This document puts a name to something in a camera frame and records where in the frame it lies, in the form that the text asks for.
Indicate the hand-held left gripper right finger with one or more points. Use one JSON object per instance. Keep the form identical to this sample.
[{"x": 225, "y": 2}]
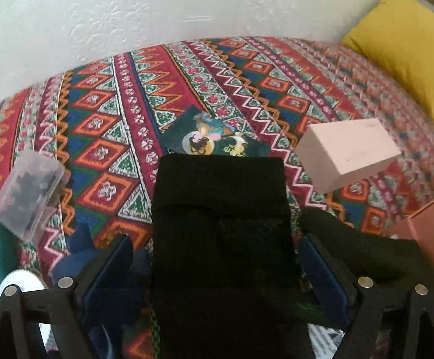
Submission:
[{"x": 321, "y": 269}]

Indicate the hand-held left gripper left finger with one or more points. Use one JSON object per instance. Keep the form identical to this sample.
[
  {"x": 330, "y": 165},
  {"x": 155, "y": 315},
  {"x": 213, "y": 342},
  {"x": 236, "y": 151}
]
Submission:
[{"x": 106, "y": 269}]

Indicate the black knit glove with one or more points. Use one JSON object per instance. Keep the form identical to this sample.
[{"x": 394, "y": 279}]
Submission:
[
  {"x": 381, "y": 254},
  {"x": 220, "y": 232}
]

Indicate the pink cardboard box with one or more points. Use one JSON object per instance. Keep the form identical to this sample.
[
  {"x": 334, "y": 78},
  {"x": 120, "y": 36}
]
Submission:
[{"x": 344, "y": 153}]

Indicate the blue rubber toy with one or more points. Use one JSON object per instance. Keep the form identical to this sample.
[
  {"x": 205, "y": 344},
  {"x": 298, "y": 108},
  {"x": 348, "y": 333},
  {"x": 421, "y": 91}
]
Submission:
[{"x": 74, "y": 261}]

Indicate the clear plastic box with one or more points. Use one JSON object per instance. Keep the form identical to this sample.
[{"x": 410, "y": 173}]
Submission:
[{"x": 26, "y": 190}]

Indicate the patterned red blanket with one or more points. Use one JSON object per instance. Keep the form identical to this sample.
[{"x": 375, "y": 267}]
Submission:
[{"x": 108, "y": 119}]

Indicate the dark green picture card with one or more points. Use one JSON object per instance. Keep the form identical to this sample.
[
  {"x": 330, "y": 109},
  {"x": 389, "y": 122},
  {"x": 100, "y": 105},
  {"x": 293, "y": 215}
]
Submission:
[{"x": 202, "y": 134}]

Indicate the yellow pillow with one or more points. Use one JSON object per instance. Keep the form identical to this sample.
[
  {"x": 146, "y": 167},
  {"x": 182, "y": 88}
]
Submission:
[{"x": 407, "y": 52}]

